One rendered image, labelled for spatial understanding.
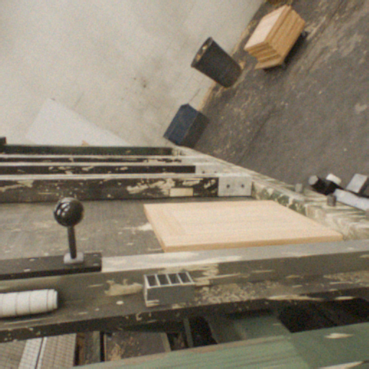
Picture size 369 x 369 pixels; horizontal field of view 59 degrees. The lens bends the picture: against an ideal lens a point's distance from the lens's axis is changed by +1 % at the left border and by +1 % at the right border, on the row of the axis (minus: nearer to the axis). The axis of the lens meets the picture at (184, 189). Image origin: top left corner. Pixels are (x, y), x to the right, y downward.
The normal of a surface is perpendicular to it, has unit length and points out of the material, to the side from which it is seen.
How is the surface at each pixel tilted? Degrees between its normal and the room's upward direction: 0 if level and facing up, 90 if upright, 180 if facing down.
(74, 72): 90
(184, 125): 91
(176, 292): 89
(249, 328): 59
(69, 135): 90
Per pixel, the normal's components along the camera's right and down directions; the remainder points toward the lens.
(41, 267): 0.04, -0.98
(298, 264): 0.25, 0.22
